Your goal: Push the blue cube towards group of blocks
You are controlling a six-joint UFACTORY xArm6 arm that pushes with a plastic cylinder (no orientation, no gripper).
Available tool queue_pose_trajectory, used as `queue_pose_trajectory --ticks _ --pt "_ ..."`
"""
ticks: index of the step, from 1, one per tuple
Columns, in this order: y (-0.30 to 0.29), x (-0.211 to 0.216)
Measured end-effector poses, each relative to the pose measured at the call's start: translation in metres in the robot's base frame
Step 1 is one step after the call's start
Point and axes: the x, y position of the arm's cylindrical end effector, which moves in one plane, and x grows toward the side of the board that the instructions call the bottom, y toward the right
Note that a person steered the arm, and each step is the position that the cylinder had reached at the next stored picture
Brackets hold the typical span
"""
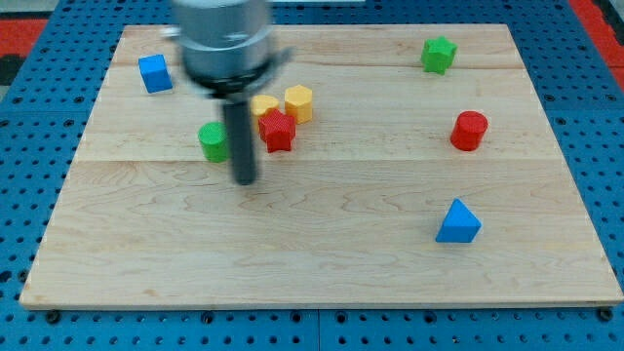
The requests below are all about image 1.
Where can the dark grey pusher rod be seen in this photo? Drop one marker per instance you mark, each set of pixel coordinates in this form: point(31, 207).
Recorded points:
point(238, 126)

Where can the blue cube block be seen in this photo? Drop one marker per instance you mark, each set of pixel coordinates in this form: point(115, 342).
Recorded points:
point(154, 73)

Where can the yellow heart block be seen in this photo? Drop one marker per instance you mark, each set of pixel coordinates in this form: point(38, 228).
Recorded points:
point(260, 106)

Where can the green cylinder block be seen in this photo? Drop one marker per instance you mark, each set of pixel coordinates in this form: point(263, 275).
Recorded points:
point(212, 137)

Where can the red star block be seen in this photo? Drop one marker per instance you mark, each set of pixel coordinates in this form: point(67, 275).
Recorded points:
point(277, 130)

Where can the yellow hexagon block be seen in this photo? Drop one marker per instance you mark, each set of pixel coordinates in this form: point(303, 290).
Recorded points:
point(299, 103)

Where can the wooden board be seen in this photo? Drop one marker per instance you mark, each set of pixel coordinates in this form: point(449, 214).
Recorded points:
point(349, 217)

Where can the green star block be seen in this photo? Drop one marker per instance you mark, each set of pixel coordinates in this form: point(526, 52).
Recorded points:
point(438, 55)

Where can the red cylinder block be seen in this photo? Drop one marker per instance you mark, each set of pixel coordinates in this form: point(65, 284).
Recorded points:
point(468, 131)

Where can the blue triangle block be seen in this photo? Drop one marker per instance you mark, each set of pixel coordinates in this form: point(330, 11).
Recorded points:
point(460, 225)

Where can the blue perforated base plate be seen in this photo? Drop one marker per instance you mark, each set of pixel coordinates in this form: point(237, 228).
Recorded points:
point(47, 107)

